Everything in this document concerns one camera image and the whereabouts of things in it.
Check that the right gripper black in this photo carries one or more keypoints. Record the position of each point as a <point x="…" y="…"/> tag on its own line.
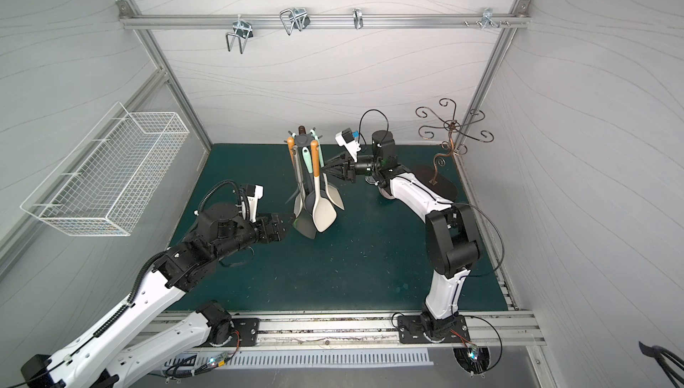
<point x="350" y="168"/>

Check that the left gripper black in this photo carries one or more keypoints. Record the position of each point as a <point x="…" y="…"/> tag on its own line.
<point x="267" y="227"/>

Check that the grey turner mint handle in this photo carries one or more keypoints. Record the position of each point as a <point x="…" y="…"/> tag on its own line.
<point x="304" y="223"/>

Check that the cream spatula wooden handle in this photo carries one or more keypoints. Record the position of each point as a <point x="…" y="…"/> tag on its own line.
<point x="324" y="214"/>

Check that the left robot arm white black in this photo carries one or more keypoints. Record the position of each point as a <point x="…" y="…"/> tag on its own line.
<point x="68" y="319"/>

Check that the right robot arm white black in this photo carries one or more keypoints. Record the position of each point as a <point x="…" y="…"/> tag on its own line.
<point x="453" y="240"/>

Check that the grey utensil rack stand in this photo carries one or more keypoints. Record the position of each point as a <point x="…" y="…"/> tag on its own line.
<point x="303" y="168"/>

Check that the bronze scroll hook stand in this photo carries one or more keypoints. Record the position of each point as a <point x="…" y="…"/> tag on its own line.
<point x="454" y="130"/>

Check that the small metal hook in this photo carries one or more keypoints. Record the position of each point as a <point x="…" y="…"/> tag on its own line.
<point x="357" y="18"/>

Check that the double metal hook middle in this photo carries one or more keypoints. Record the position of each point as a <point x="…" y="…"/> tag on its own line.
<point x="294" y="19"/>

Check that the double metal hook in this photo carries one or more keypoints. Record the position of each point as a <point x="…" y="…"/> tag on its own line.
<point x="239" y="36"/>
<point x="294" y="19"/>

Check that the double metal hook left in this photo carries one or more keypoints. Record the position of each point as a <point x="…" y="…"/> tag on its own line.
<point x="239" y="36"/>

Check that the white vent strip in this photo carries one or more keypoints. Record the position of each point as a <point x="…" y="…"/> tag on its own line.
<point x="337" y="358"/>

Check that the metal hook right end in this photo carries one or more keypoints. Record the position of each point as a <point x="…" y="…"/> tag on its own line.
<point x="487" y="20"/>

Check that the cream spoon wooden handle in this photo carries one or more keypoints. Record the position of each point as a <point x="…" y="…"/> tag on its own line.
<point x="299" y="203"/>

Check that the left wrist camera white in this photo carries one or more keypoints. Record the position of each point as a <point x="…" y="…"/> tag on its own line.
<point x="250" y="195"/>

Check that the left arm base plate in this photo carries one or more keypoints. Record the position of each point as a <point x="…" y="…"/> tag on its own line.
<point x="241" y="332"/>

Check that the white wire basket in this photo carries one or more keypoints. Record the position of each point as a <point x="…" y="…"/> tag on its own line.
<point x="102" y="187"/>

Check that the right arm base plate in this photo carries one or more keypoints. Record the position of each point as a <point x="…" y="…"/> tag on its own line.
<point x="423" y="328"/>

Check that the aluminium cross rail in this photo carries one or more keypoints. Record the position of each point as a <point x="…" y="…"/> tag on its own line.
<point x="318" y="21"/>

